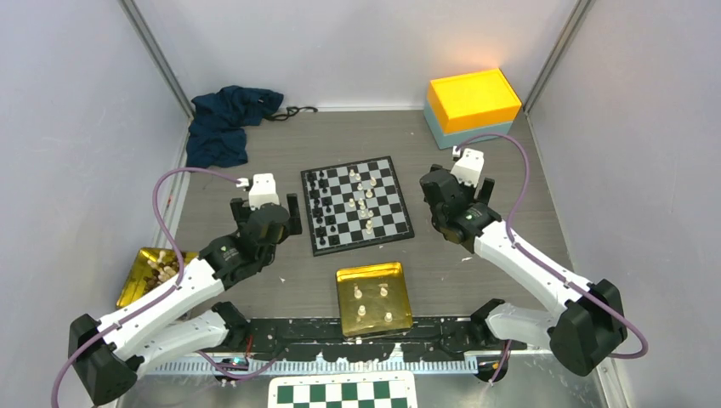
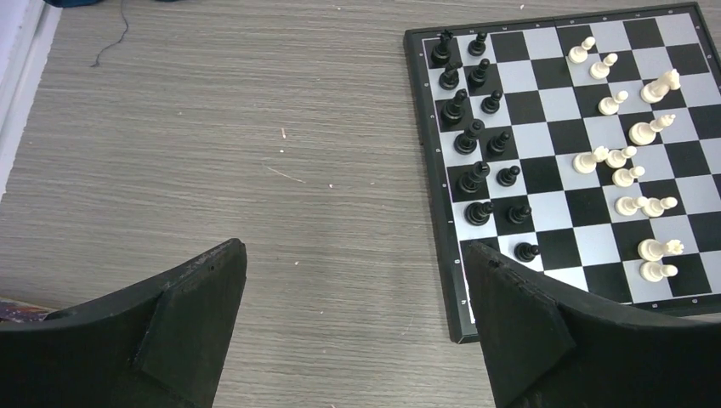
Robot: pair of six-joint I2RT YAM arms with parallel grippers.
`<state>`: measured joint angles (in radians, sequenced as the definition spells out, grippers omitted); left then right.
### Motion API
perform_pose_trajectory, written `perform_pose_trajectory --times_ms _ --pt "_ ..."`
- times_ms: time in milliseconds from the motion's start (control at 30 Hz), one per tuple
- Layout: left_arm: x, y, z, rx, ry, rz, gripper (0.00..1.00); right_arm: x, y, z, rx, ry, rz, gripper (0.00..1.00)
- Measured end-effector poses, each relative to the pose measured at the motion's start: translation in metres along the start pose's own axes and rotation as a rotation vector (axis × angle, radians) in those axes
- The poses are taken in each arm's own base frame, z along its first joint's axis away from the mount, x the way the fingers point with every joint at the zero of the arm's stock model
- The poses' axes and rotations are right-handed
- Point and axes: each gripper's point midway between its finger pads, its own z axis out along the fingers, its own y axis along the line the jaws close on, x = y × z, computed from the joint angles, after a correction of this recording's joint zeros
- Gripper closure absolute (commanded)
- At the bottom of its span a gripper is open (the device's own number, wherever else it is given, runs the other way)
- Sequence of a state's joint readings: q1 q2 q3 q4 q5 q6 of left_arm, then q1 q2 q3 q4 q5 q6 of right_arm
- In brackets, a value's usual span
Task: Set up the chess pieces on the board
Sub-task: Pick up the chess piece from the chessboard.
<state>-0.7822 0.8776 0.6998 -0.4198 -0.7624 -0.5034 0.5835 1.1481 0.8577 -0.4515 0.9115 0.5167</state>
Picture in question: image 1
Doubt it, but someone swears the gold tin tray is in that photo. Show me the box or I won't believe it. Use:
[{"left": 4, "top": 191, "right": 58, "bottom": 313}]
[{"left": 335, "top": 262, "right": 413, "bottom": 337}]

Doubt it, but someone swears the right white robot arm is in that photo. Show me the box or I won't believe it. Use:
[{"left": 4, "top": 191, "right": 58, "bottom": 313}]
[{"left": 419, "top": 165, "right": 627, "bottom": 377}]

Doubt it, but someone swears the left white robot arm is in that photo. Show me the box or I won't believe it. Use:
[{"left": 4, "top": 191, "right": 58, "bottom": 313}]
[{"left": 68, "top": 194, "right": 303, "bottom": 405}]

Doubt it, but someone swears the gold tin with brown pieces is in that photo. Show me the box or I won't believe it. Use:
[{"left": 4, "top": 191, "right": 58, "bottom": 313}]
[{"left": 116, "top": 247, "right": 179, "bottom": 309}]

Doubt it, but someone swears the green checkered calibration board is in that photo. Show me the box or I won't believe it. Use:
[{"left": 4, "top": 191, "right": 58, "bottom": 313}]
[{"left": 267, "top": 371, "right": 418, "bottom": 408}]

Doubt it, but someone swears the black and white chessboard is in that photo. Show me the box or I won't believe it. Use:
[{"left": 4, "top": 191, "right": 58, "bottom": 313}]
[{"left": 300, "top": 156, "right": 415, "bottom": 257}]

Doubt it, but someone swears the dark blue cloth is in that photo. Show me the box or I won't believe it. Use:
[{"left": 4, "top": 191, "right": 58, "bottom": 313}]
[{"left": 186, "top": 85, "right": 284, "bottom": 168}]

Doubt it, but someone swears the orange and teal box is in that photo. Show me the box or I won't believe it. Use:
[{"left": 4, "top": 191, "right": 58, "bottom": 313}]
[{"left": 423, "top": 68, "right": 522, "bottom": 150}]

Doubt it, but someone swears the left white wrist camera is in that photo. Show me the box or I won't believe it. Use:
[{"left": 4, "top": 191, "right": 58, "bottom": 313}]
[{"left": 236, "top": 173, "right": 280, "bottom": 211}]

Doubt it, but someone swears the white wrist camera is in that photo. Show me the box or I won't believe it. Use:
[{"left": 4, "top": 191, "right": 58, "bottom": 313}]
[
  {"left": 236, "top": 173, "right": 280, "bottom": 211},
  {"left": 451, "top": 146, "right": 485, "bottom": 188}
]

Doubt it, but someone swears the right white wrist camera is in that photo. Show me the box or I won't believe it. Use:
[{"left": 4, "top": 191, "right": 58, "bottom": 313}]
[{"left": 451, "top": 146, "right": 485, "bottom": 188}]

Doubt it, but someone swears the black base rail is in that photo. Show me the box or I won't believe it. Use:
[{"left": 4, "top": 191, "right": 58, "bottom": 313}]
[{"left": 205, "top": 316, "right": 504, "bottom": 363}]

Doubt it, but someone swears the black cord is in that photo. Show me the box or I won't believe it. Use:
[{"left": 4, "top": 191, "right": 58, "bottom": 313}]
[{"left": 264, "top": 105, "right": 320, "bottom": 122}]

